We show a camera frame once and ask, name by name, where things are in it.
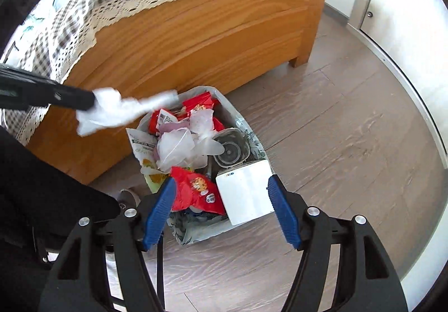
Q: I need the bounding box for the white plastic bag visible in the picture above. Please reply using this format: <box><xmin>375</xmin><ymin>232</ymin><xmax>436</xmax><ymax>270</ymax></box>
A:
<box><xmin>156</xmin><ymin>128</ymin><xmax>197</xmax><ymax>173</ymax></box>
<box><xmin>75</xmin><ymin>87</ymin><xmax>179</xmax><ymax>138</ymax></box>

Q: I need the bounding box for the red snack packet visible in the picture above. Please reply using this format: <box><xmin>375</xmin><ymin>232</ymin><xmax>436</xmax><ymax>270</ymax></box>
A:
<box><xmin>180</xmin><ymin>90</ymin><xmax>219</xmax><ymax>117</ymax></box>
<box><xmin>170</xmin><ymin>166</ymin><xmax>226</xmax><ymax>216</ymax></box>

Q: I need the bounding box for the person's dark clothing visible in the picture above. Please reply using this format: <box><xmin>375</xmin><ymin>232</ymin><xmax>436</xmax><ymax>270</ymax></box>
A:
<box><xmin>0</xmin><ymin>125</ymin><xmax>121</xmax><ymax>312</ymax></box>

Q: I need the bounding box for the grey slipper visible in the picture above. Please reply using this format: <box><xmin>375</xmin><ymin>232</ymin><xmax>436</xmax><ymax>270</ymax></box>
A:
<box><xmin>117</xmin><ymin>187</ymin><xmax>141</xmax><ymax>212</ymax></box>

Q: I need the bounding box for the wooden bed frame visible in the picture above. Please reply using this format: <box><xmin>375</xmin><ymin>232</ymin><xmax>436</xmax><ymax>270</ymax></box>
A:
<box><xmin>26</xmin><ymin>0</ymin><xmax>331</xmax><ymax>185</ymax></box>

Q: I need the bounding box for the grey waste bin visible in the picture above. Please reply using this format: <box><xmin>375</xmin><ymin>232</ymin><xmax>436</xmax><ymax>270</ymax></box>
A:
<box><xmin>135</xmin><ymin>86</ymin><xmax>271</xmax><ymax>246</ymax></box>

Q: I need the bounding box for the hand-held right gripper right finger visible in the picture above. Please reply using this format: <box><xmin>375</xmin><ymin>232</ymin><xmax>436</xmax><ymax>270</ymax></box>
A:
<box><xmin>267</xmin><ymin>174</ymin><xmax>409</xmax><ymax>312</ymax></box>

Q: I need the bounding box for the clear plastic bottle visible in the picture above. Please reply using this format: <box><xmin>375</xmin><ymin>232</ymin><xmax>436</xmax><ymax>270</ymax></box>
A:
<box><xmin>212</xmin><ymin>127</ymin><xmax>251</xmax><ymax>168</ymax></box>

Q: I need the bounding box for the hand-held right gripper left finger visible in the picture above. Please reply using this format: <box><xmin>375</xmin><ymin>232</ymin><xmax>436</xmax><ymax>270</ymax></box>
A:
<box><xmin>40</xmin><ymin>176</ymin><xmax>178</xmax><ymax>312</ymax></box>

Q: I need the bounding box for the small cardboard box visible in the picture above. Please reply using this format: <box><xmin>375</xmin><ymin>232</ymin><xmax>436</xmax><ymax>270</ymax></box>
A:
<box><xmin>214</xmin><ymin>159</ymin><xmax>276</xmax><ymax>226</ymax></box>

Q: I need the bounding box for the clear white plastic packaging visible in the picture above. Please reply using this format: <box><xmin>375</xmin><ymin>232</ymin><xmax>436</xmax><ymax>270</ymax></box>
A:
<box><xmin>189</xmin><ymin>109</ymin><xmax>216</xmax><ymax>136</ymax></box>

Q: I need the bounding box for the floral printed sheet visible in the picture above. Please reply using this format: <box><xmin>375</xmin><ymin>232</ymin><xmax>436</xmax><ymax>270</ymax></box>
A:
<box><xmin>7</xmin><ymin>0</ymin><xmax>62</xmax><ymax>64</ymax></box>

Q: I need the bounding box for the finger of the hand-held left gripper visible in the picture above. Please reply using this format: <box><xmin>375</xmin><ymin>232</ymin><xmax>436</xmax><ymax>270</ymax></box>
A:
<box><xmin>0</xmin><ymin>65</ymin><xmax>97</xmax><ymax>112</ymax></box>

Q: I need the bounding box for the yellow snack bag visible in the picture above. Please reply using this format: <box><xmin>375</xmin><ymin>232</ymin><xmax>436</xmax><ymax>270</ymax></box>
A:
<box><xmin>126</xmin><ymin>127</ymin><xmax>169</xmax><ymax>194</ymax></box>

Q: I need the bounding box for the red white snack bag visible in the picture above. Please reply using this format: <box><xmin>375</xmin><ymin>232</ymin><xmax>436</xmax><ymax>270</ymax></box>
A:
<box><xmin>149</xmin><ymin>108</ymin><xmax>179</xmax><ymax>134</ymax></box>

